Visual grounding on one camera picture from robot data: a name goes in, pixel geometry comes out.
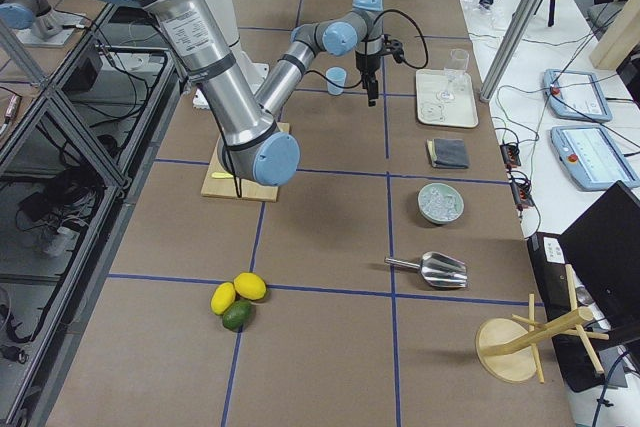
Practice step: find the clear wine glass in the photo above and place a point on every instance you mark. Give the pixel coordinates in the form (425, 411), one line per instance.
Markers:
(454, 68)

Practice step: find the yellow lemon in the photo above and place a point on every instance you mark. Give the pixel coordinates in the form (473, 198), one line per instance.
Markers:
(250, 286)
(223, 297)

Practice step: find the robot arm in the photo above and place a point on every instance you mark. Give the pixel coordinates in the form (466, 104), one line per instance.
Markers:
(244, 118)
(37, 23)

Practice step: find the cream bear tray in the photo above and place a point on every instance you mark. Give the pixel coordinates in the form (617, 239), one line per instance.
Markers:
(441, 104)

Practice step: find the blue teach pendant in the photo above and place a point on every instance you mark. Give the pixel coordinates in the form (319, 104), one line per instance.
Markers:
(575, 95)
(592, 158)

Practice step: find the aluminium frame post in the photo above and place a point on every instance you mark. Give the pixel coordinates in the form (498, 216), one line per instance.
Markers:
(510, 42)

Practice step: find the yellow plastic knife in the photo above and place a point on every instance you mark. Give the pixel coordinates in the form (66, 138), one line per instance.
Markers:
(221, 175)

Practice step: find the steel ice scoop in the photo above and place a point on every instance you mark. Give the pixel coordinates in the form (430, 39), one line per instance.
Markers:
(438, 270)

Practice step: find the blue paper cup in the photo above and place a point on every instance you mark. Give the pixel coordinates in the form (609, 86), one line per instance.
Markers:
(335, 80)

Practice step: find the wooden cutting board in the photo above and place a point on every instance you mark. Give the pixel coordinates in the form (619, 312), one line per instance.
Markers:
(258, 170)

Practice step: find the black laptop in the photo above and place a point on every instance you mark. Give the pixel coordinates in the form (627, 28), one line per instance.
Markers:
(602, 246)

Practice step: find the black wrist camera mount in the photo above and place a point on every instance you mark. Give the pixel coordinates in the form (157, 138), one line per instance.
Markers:
(394, 48)

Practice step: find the green bowl of ice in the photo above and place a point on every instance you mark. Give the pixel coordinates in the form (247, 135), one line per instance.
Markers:
(440, 203)

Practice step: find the grey yellow folded cloth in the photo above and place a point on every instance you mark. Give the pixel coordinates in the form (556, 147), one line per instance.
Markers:
(447, 153)

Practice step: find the wooden mug tree stand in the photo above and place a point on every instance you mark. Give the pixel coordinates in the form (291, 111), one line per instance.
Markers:
(508, 348)

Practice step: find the green lime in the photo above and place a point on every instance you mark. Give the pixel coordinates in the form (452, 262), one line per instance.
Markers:
(237, 314)

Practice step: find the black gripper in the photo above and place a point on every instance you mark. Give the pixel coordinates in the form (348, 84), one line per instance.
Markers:
(366, 61)

